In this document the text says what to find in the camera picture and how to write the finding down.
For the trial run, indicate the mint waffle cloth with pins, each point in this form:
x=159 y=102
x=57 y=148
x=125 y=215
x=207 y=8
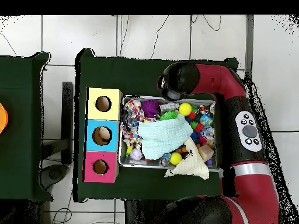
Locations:
x=163 y=137

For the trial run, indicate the silver toy camera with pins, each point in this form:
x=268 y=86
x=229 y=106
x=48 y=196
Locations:
x=169 y=106

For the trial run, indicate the cream waffle cloth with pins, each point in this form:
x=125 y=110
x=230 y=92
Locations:
x=191 y=166

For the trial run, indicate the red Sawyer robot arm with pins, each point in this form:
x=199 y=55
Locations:
x=233 y=130

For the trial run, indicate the shallow clear mesh bin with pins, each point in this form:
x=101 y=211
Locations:
x=140 y=164

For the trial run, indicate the wooden box with three holes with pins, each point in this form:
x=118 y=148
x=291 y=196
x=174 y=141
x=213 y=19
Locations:
x=109 y=142

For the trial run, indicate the purple spiky ball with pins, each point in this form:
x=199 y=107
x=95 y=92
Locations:
x=150 y=108

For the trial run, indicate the colourful confetti print packet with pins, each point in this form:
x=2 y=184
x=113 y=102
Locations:
x=134 y=109

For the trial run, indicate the green spiky ball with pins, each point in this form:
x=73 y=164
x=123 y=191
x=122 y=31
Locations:
x=169 y=115

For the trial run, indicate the white baseball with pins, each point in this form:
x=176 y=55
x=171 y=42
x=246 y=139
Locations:
x=136 y=154

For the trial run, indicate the yellow ball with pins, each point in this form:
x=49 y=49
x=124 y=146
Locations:
x=185 y=109
x=176 y=158

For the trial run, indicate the blue globe ball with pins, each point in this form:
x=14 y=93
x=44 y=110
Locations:
x=206 y=120

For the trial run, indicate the dark green tablecloth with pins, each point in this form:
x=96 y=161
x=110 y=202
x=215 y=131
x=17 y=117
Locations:
x=18 y=93
x=116 y=77

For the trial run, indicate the dark grey floor base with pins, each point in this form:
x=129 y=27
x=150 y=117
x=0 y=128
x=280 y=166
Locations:
x=55 y=173

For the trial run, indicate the orange round object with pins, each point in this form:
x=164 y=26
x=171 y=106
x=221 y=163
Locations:
x=2 y=119

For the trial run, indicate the black pedestal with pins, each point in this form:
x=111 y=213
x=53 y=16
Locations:
x=140 y=212

